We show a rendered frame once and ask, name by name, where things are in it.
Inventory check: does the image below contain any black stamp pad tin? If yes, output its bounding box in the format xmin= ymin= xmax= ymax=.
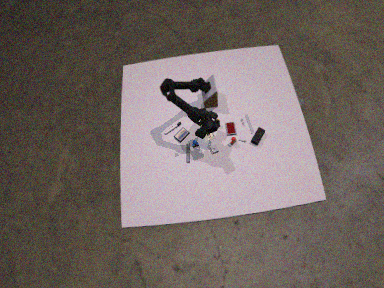
xmin=174 ymin=128 xmax=190 ymax=143

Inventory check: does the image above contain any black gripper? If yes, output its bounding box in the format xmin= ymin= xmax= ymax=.
xmin=195 ymin=111 xmax=218 ymax=139

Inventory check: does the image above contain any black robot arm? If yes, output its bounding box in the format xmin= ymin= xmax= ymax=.
xmin=160 ymin=77 xmax=220 ymax=133

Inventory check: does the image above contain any dark red ink pad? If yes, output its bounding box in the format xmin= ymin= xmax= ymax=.
xmin=226 ymin=121 xmax=237 ymax=136

